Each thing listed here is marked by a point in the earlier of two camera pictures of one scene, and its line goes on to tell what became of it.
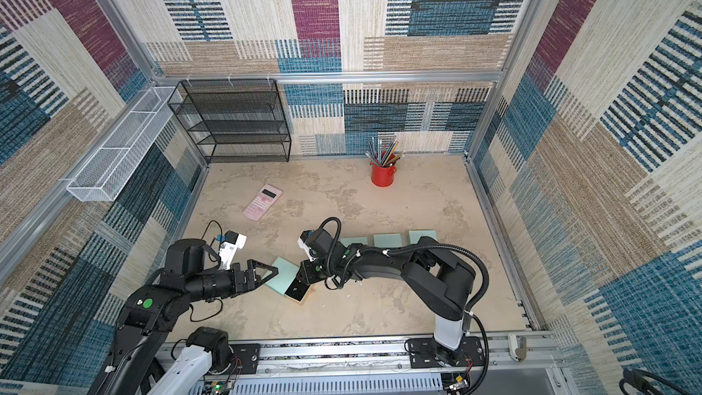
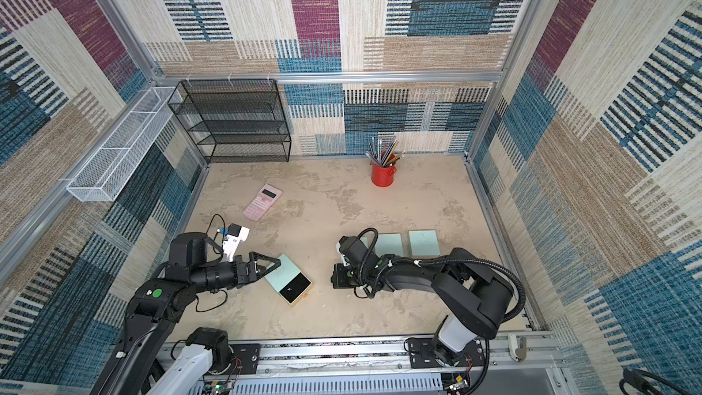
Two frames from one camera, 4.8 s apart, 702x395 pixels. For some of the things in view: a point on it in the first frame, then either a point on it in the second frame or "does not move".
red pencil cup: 382,176 does not move
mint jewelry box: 286,282 does not move
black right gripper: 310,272 to 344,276
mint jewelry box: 388,240 does not move
